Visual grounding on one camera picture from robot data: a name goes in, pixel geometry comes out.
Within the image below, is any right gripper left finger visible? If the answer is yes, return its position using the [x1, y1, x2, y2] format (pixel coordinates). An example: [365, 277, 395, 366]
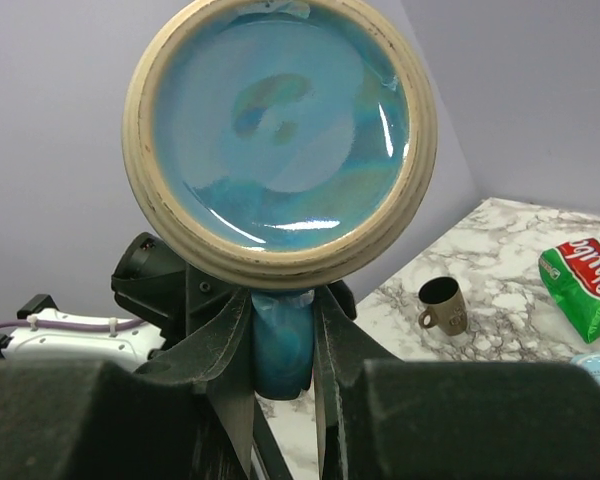
[134, 289, 291, 479]

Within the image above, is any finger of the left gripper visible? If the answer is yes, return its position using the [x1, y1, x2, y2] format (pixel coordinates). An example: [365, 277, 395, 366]
[324, 280, 357, 324]

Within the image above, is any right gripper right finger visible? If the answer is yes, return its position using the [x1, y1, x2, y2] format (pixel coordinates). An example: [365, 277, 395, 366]
[314, 287, 405, 479]

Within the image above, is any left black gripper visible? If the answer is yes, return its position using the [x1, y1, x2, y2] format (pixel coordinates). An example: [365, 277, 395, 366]
[111, 232, 230, 349]

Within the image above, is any brown mug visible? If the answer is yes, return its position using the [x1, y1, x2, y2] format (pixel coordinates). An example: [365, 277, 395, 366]
[418, 276, 469, 336]

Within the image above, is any blue glazed mug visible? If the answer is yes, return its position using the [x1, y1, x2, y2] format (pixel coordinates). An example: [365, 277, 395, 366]
[121, 1, 438, 400]

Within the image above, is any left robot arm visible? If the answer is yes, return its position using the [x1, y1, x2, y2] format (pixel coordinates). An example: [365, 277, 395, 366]
[0, 232, 317, 375]

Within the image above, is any green chips bag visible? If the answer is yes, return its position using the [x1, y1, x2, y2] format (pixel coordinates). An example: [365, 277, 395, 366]
[538, 236, 600, 344]

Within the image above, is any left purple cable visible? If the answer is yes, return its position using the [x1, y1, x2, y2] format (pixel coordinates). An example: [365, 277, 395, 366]
[0, 317, 146, 339]

